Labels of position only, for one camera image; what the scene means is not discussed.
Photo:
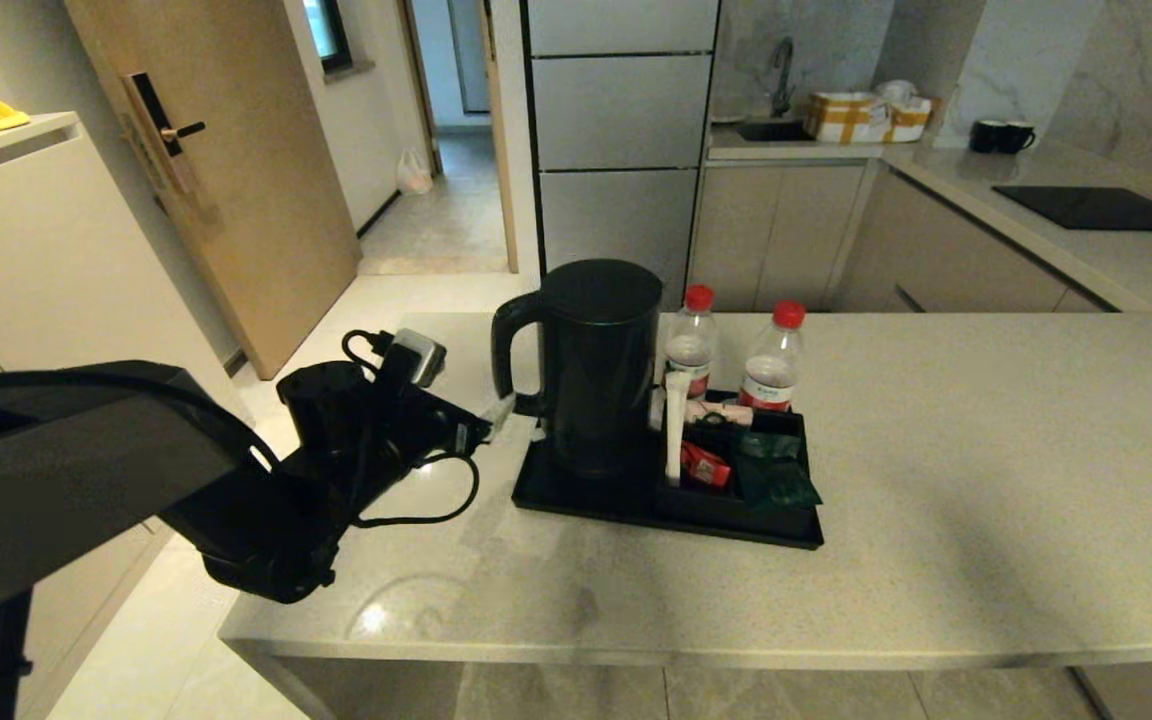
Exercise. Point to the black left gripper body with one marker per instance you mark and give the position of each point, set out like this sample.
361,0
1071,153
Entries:
436,430

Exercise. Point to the black electric kettle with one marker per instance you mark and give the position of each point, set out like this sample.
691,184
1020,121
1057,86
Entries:
596,370

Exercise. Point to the clear water bottle red cap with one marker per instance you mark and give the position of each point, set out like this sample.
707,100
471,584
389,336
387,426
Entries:
691,345
771,370

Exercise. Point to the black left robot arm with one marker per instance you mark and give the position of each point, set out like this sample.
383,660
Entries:
86,460

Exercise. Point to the red snack packet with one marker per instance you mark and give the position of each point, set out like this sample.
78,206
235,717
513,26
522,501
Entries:
706,467

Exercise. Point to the teal plastic snack bag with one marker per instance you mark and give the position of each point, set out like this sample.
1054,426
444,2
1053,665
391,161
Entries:
768,446

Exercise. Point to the dark green packet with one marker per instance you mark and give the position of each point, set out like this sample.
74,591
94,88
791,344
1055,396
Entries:
776,485

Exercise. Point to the long white paper sachet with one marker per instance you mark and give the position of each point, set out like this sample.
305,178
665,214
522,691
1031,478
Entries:
675,430

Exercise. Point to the pink white sachet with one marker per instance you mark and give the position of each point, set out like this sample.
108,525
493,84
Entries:
721,412

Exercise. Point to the black rectangular serving tray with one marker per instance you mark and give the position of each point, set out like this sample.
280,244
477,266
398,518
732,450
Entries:
716,525

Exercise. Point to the black compartment organizer box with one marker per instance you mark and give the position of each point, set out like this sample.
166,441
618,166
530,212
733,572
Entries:
726,510

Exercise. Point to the white plastic shopping bag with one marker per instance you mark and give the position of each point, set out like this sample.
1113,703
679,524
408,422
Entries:
414,172

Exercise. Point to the tall grey refrigerator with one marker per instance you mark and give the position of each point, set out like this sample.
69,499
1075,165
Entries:
616,150

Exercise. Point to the light wooden door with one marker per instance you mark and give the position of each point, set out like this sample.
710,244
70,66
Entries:
256,200

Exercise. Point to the beige kitchen base cabinets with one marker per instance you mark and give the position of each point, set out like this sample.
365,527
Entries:
776,232

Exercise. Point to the steel kitchen sink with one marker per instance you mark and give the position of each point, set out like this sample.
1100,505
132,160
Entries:
774,130

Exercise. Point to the dark framed window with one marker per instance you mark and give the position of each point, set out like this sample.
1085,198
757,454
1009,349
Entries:
328,33

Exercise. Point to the beige storage cabinet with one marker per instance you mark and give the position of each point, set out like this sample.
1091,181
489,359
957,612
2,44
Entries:
36,270

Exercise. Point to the chrome kitchen faucet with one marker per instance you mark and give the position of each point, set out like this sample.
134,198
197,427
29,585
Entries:
782,73

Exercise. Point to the cardboard box yellow tape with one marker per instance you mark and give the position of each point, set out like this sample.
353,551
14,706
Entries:
851,118

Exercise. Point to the crumpled white bag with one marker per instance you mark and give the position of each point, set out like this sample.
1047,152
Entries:
896,92

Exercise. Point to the black mug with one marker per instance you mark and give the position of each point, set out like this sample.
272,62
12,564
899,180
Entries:
983,136
1012,138

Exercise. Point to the black induction cooktop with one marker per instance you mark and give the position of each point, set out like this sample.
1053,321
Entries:
1098,208

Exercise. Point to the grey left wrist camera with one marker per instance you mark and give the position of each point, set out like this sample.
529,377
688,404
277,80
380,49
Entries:
414,358

